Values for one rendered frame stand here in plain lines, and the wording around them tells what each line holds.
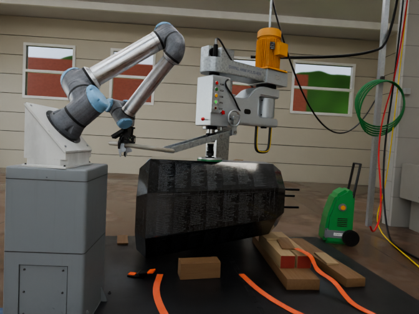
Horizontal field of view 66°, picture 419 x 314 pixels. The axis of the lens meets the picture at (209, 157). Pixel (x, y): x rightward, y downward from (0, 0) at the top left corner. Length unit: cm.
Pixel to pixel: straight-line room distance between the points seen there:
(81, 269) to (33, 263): 23
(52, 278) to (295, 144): 802
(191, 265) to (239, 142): 675
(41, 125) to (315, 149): 827
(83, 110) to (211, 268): 143
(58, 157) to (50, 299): 72
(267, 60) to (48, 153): 220
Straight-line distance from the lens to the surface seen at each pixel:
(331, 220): 370
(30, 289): 197
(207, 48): 376
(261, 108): 320
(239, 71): 292
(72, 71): 203
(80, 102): 185
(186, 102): 888
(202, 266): 249
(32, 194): 183
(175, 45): 195
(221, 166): 273
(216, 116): 271
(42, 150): 180
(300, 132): 929
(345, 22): 879
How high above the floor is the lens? 103
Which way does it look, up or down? 3 degrees down
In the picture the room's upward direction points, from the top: 3 degrees clockwise
